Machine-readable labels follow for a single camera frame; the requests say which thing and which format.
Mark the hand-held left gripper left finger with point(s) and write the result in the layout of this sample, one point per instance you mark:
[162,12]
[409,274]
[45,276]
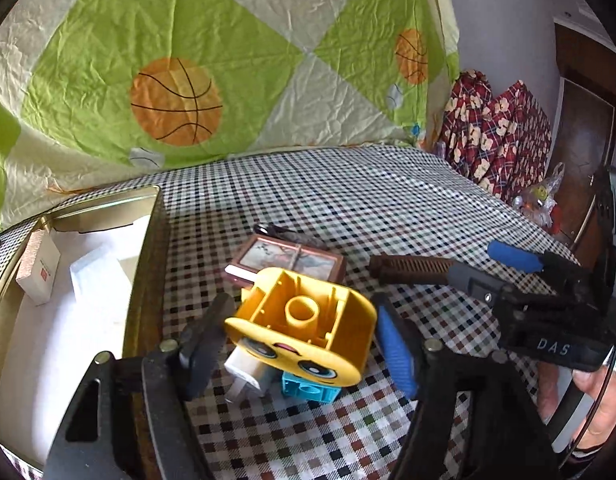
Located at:
[207,345]

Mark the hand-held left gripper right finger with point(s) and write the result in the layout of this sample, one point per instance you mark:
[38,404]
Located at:
[395,350]

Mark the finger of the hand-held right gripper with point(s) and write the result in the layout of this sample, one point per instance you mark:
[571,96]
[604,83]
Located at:
[475,282]
[513,256]

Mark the brown comb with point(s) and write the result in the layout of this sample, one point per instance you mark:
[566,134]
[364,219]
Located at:
[408,266]

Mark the metal tin box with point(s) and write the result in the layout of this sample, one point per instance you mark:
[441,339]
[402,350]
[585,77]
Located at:
[145,280]

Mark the yellow face toy block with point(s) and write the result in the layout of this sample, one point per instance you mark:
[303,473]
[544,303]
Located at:
[298,310]

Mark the small framed picture box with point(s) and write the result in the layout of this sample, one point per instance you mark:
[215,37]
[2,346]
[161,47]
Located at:
[288,257]

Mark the person's right hand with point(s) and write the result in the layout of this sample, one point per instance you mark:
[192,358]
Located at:
[599,405]

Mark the white toy block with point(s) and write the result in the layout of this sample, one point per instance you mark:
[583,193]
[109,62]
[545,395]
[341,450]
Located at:
[245,370]

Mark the clear plastic bag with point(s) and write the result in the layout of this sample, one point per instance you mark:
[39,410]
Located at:
[538,200]

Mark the blue toy block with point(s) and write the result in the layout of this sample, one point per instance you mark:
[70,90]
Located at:
[300,387]

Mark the white foam block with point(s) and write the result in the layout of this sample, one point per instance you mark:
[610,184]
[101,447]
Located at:
[100,277]

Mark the sequined hair clip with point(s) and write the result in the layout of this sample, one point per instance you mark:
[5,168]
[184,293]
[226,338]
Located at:
[288,234]

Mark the dark wooden door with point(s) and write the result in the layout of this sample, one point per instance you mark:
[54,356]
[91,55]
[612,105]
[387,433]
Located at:
[583,125]

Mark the checkered tablecloth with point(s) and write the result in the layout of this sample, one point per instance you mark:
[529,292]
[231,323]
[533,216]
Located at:
[338,195]

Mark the white box with red label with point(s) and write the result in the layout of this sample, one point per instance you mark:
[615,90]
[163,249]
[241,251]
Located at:
[40,275]

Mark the basketball print blanket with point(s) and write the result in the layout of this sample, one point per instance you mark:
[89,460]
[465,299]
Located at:
[187,35]

